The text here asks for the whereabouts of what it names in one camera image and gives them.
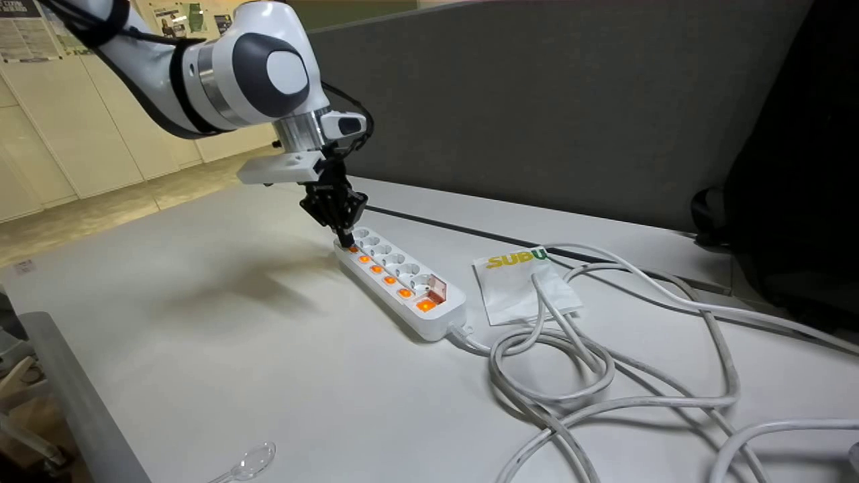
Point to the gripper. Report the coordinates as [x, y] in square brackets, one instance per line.
[332, 176]

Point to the white paper sachet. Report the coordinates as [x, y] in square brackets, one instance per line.
[510, 288]

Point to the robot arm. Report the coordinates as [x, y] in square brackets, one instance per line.
[258, 70]

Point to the row of wall posters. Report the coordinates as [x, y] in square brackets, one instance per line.
[191, 19]

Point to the grey partition panel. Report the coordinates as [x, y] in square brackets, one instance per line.
[537, 100]

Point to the wall poster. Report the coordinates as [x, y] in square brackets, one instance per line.
[23, 33]

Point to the clear plastic spoon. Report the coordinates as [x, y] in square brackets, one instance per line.
[255, 461]

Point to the row of white cabinets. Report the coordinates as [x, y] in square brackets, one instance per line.
[74, 134]

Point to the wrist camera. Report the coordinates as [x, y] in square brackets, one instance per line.
[278, 169]

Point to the white power strip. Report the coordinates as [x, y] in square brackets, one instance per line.
[411, 288]

